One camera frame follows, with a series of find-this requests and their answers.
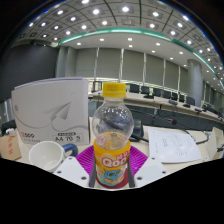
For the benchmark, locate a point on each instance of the long curved conference desk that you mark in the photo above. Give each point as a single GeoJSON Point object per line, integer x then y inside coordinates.
{"type": "Point", "coordinates": [156, 106]}

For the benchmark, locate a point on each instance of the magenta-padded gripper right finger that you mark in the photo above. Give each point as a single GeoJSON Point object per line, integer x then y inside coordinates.
{"type": "Point", "coordinates": [138, 159]}

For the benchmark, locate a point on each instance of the black projector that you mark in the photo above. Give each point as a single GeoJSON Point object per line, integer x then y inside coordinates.
{"type": "Point", "coordinates": [138, 128]}

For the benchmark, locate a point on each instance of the round ceiling lights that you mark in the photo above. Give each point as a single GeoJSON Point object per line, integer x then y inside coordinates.
{"type": "Point", "coordinates": [125, 9]}

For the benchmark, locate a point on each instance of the flat black device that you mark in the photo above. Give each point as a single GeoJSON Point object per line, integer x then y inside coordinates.
{"type": "Point", "coordinates": [8, 126]}

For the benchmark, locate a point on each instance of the row of black office chairs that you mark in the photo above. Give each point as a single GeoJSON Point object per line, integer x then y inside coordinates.
{"type": "Point", "coordinates": [145, 90]}

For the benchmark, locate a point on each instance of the white copy paper box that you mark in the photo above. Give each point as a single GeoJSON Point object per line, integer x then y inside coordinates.
{"type": "Point", "coordinates": [50, 110]}

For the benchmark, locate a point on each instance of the white printed paper sheet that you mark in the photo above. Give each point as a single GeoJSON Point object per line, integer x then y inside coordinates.
{"type": "Point", "coordinates": [173, 146]}

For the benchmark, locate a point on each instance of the black desk microphones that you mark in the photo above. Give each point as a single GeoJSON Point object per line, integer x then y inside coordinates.
{"type": "Point", "coordinates": [147, 96]}

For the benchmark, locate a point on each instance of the small white adapter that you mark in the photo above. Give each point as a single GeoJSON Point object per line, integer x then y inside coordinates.
{"type": "Point", "coordinates": [10, 132]}

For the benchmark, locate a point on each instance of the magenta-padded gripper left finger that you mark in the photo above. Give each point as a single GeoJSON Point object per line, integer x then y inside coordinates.
{"type": "Point", "coordinates": [85, 159]}

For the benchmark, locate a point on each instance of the yellow-capped orange drink bottle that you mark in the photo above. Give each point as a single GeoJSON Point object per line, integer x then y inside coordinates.
{"type": "Point", "coordinates": [111, 160]}

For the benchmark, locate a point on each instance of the brown paper envelope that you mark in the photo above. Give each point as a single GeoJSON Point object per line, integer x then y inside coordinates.
{"type": "Point", "coordinates": [10, 148]}

